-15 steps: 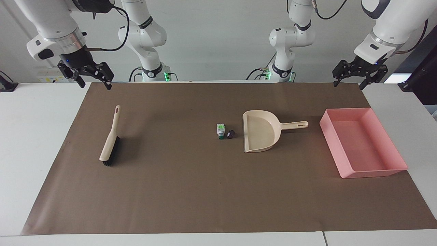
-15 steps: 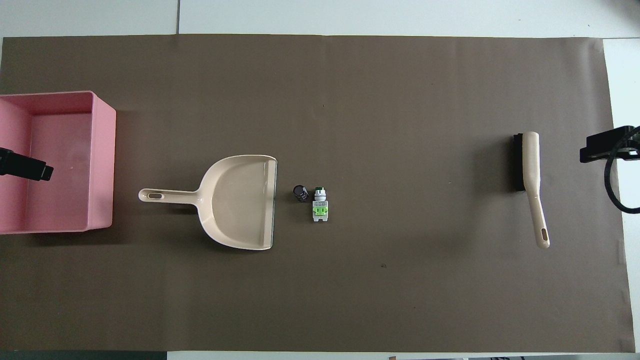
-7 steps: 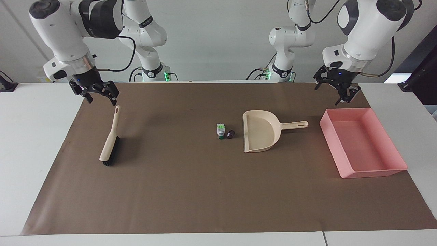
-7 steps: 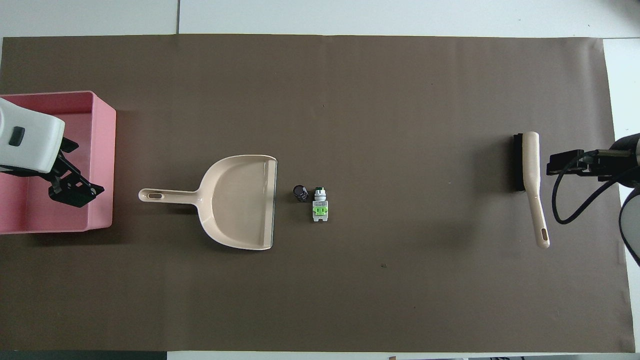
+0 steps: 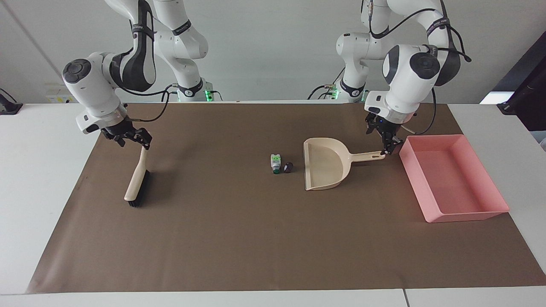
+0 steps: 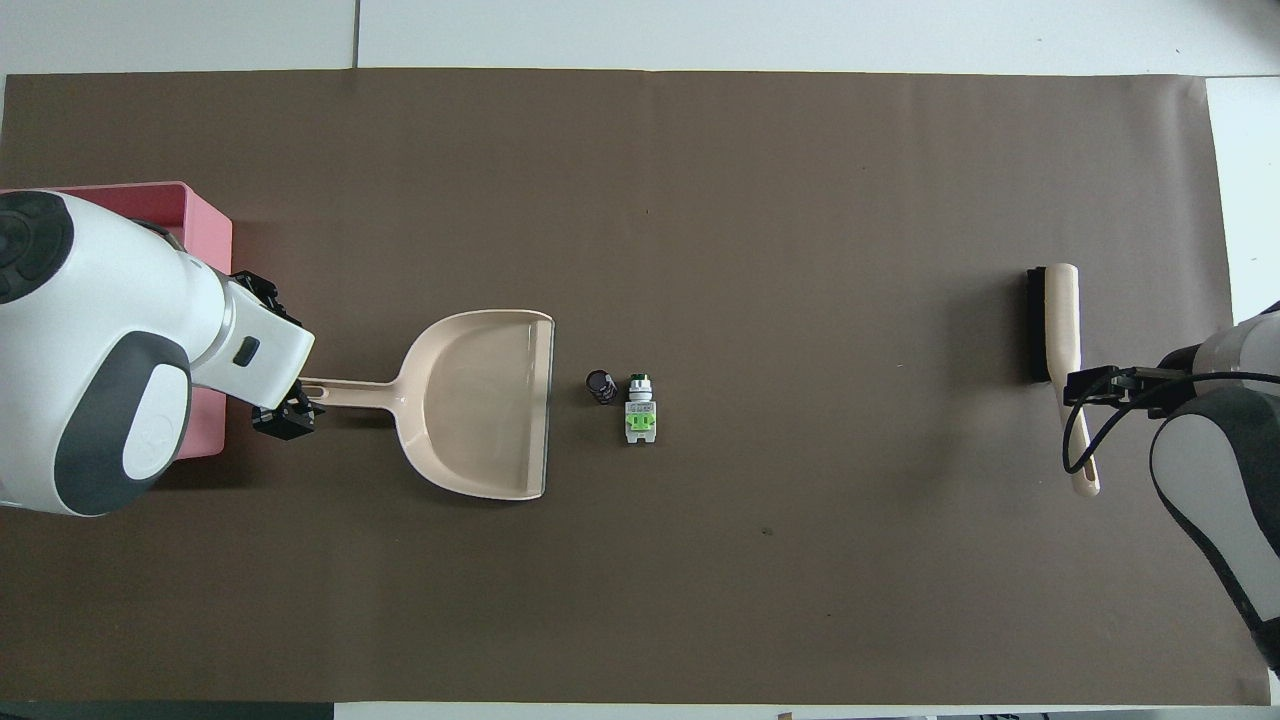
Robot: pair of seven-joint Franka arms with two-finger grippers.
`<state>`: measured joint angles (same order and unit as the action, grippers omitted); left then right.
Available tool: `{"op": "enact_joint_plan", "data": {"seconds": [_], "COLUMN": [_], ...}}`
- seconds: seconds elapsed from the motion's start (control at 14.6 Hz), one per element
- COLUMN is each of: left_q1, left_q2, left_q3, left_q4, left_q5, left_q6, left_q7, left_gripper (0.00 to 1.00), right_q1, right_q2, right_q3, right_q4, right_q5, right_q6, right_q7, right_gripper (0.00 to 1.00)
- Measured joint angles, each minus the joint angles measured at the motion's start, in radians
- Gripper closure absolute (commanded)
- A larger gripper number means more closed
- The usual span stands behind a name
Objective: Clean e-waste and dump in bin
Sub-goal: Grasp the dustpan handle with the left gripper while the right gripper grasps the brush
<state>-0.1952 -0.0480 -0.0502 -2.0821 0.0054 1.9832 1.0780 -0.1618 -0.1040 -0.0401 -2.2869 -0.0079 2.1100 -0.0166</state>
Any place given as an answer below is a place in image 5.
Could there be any pink plastic bin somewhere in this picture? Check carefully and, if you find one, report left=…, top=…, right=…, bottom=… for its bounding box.
left=398, top=134, right=511, bottom=223

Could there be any black cable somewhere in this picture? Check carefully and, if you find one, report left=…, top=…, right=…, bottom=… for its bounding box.
left=112, top=83, right=178, bottom=123
left=369, top=0, right=472, bottom=63
left=307, top=67, right=347, bottom=101
left=403, top=87, right=438, bottom=136

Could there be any beige brush with black bristles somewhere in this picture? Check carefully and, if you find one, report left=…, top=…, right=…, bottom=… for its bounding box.
left=124, top=145, right=151, bottom=209

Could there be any black stand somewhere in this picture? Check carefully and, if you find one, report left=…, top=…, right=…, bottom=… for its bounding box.
left=0, top=88, right=23, bottom=116
left=497, top=32, right=546, bottom=133

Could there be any white wall socket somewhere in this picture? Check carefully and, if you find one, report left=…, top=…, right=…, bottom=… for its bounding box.
left=44, top=84, right=78, bottom=104

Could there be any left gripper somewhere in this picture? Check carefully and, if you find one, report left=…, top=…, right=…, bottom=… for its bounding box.
left=365, top=112, right=404, bottom=156

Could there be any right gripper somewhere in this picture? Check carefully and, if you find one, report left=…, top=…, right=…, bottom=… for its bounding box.
left=101, top=119, right=153, bottom=150

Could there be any beige plastic dustpan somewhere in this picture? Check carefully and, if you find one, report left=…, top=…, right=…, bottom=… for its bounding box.
left=302, top=137, right=386, bottom=191

